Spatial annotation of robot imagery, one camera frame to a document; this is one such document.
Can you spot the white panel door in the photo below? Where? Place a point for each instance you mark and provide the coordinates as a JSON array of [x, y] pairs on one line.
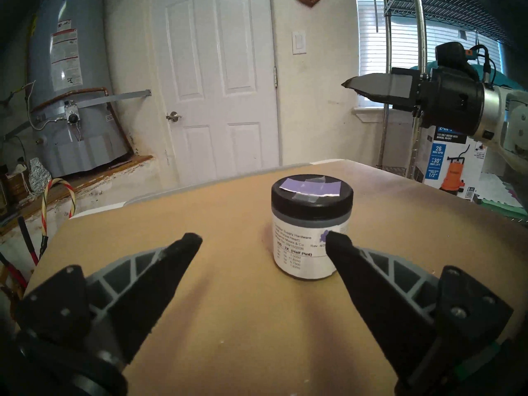
[[222, 110]]

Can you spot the utility pump cardboard box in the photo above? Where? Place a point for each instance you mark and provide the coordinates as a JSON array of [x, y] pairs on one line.
[[453, 176]]

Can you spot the white zigzag foam mat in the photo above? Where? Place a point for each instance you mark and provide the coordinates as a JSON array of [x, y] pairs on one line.
[[495, 189]]

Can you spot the green foam mat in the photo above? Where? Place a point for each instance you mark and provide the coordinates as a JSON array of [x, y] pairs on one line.
[[507, 207]]

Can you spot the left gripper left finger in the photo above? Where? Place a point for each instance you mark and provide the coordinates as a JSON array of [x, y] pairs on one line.
[[144, 296]]

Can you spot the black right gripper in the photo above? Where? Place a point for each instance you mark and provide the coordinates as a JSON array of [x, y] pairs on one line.
[[453, 102]]

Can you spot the silver door knob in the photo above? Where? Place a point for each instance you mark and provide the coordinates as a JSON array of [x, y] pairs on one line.
[[174, 116]]

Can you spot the crumpled aluminium foil lump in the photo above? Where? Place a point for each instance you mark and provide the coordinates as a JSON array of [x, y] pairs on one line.
[[39, 176]]

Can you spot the white window blinds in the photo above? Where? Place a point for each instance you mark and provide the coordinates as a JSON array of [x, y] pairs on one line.
[[371, 48]]

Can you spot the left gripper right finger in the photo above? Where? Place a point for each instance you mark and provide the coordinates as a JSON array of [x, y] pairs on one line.
[[371, 296]]

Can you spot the red white candy cane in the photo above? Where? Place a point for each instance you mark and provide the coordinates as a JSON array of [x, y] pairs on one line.
[[44, 209]]

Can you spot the white paint jar black lid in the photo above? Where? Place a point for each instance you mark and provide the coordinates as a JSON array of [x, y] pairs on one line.
[[305, 218]]

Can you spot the white window sill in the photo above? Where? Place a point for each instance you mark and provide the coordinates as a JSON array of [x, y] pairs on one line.
[[371, 114]]

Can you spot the grey water heater tank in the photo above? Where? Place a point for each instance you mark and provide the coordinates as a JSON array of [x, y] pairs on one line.
[[90, 48]]

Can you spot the white light switch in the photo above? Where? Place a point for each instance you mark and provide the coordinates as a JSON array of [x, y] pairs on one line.
[[299, 42]]

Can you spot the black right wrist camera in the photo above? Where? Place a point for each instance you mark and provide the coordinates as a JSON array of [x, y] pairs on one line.
[[451, 55]]

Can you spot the teal tufted cushion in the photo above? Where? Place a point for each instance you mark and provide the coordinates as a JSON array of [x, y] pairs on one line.
[[500, 79]]

